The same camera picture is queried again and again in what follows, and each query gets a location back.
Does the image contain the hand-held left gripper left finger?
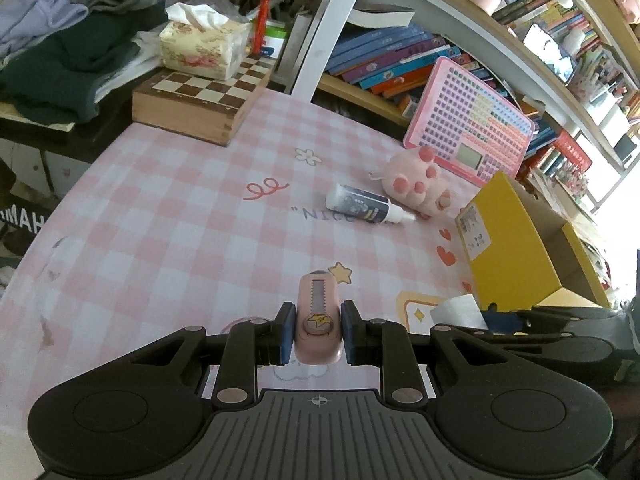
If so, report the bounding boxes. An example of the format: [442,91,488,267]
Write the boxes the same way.
[127,301,297,409]

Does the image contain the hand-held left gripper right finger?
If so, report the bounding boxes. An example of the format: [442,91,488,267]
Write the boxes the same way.
[341,301,512,407]

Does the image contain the white paperback book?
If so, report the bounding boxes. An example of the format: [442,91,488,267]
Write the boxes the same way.
[347,4,416,28]

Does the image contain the small white bottle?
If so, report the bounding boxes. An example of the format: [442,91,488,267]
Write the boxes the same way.
[325,183,417,227]

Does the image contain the floral tissue box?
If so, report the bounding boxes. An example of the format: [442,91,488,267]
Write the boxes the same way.
[159,2,251,82]

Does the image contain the pink checked tablecloth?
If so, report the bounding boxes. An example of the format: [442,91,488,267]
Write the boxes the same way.
[0,85,496,480]

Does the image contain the pink utility knife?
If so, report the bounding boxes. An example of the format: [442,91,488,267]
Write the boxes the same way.
[294,271,344,366]

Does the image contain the tablet screen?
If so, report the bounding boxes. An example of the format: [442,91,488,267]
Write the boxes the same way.
[522,22,576,86]

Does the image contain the dark green clothes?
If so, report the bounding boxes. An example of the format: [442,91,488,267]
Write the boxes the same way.
[0,0,168,126]

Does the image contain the pink plush paw toy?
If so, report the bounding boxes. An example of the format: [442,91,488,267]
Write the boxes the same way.
[370,147,453,218]

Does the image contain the red pen with flower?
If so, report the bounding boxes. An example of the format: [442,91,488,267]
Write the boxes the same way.
[252,0,278,56]

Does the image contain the yellow cardboard box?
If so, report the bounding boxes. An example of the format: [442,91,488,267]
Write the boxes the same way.
[454,170,613,311]

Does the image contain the white charger plug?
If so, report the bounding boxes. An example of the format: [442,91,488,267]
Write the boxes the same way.
[430,296,488,333]

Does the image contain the white pen holder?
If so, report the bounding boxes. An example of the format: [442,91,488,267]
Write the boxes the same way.
[597,102,632,136]

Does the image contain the lavender clothes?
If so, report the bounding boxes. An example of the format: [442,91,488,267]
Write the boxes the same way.
[0,0,91,53]

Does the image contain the pink learning tablet toy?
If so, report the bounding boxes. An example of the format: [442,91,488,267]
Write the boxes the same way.
[403,56,536,187]

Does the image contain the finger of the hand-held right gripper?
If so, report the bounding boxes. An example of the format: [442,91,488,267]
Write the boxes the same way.
[482,303,621,335]
[467,331,566,360]

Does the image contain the black lettered panel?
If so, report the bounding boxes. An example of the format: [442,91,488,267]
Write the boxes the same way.
[0,195,56,256]

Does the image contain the white bookshelf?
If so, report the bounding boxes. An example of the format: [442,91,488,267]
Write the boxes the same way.
[290,0,640,221]

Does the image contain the red book box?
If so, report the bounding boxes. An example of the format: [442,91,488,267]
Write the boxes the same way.
[552,130,593,171]

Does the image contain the green white box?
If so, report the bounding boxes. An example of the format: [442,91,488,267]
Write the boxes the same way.
[260,20,291,58]

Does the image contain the dark side table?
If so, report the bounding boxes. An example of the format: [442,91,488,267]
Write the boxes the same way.
[0,80,136,201]

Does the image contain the wooden chess box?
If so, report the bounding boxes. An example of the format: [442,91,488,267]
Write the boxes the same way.
[131,52,273,148]

